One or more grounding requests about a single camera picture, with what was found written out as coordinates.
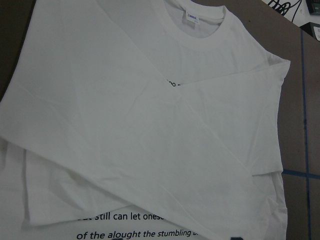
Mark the white long-sleeve printed shirt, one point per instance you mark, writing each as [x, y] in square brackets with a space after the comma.
[141, 119]

